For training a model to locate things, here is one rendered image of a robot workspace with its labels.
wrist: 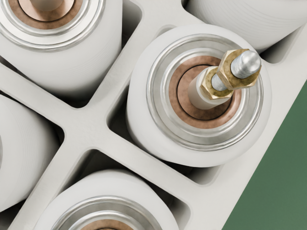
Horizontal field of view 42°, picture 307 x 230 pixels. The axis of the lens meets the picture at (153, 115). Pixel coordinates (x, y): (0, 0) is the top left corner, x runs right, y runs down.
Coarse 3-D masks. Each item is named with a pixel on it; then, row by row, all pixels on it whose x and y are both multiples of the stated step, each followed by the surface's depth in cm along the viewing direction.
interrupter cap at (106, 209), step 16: (80, 208) 24; (96, 208) 24; (112, 208) 24; (128, 208) 24; (144, 208) 24; (64, 224) 24; (80, 224) 24; (96, 224) 24; (112, 224) 24; (128, 224) 24; (144, 224) 24
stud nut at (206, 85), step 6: (210, 72) 22; (216, 72) 22; (204, 78) 22; (210, 78) 22; (204, 84) 22; (210, 84) 22; (204, 90) 22; (210, 90) 22; (216, 90) 22; (228, 90) 22; (210, 96) 22; (216, 96) 22; (222, 96) 22; (228, 96) 22
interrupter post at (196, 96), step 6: (216, 66) 23; (204, 72) 23; (198, 78) 23; (192, 84) 24; (198, 84) 23; (192, 90) 24; (198, 90) 23; (192, 96) 24; (198, 96) 23; (204, 96) 23; (192, 102) 25; (198, 102) 24; (204, 102) 23; (210, 102) 23; (216, 102) 23; (222, 102) 23; (204, 108) 25; (210, 108) 25
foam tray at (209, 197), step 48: (144, 0) 33; (144, 48) 33; (288, 48) 34; (48, 96) 32; (96, 96) 32; (288, 96) 34; (96, 144) 32; (48, 192) 31; (192, 192) 32; (240, 192) 33
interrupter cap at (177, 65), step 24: (168, 48) 25; (192, 48) 26; (216, 48) 26; (240, 48) 26; (168, 72) 25; (192, 72) 26; (168, 96) 25; (240, 96) 26; (168, 120) 25; (192, 120) 25; (216, 120) 25; (240, 120) 26; (192, 144) 25; (216, 144) 25
